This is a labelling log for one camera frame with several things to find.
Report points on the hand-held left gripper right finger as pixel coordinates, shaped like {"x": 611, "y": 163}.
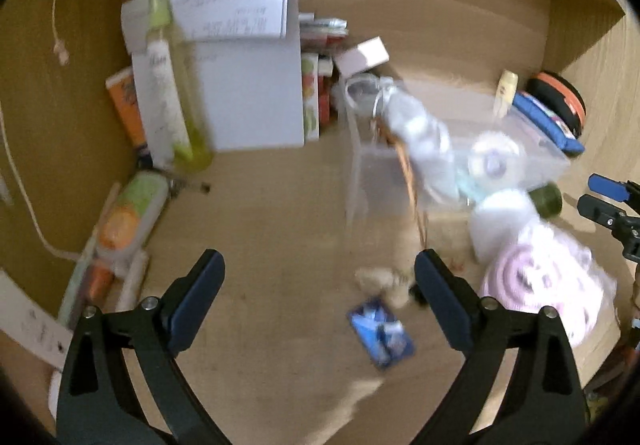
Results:
{"x": 442, "y": 305}

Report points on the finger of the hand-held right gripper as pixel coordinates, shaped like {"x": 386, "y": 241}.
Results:
{"x": 607, "y": 186}
{"x": 600, "y": 210}

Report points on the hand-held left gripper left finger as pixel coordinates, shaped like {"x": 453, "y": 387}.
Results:
{"x": 197, "y": 305}

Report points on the dark green bottle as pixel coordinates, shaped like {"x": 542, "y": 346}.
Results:
{"x": 547, "y": 200}

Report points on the blue foil packet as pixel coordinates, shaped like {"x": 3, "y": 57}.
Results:
{"x": 380, "y": 335}

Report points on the small beige plush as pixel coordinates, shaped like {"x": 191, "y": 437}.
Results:
{"x": 375, "y": 277}

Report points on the clear plastic storage box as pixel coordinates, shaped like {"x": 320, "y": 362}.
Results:
{"x": 380, "y": 175}

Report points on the wooden desktop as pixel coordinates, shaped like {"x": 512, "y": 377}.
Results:
{"x": 280, "y": 225}

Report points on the small white tube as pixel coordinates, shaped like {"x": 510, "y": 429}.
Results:
{"x": 132, "y": 280}

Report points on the blue pencil pouch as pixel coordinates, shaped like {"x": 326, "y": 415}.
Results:
{"x": 535, "y": 115}

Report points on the black orange zip case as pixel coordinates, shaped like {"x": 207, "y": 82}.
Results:
{"x": 560, "y": 90}

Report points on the green orange tube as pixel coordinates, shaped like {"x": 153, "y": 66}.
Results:
{"x": 130, "y": 210}

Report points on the small black brush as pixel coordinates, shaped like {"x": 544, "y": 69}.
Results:
{"x": 190, "y": 185}

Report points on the pale green stick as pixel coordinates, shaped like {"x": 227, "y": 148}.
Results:
{"x": 75, "y": 285}

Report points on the white tape roll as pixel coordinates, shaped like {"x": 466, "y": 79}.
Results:
{"x": 480, "y": 150}

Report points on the small cream bottle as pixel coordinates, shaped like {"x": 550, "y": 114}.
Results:
{"x": 506, "y": 90}

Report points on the white device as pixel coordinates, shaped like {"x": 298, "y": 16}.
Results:
{"x": 54, "y": 395}

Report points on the white face mask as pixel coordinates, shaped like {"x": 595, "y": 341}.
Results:
{"x": 420, "y": 135}

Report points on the yellow-green spray bottle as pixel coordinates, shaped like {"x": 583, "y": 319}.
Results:
{"x": 195, "y": 125}

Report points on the tall white tube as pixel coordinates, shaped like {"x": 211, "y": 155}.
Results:
{"x": 160, "y": 110}

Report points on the stack of small boxes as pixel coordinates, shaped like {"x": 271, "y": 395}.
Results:
{"x": 310, "y": 90}

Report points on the small white box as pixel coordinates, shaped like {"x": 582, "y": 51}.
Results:
{"x": 362, "y": 55}

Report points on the handwritten white paper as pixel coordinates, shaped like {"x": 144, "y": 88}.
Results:
{"x": 230, "y": 0}

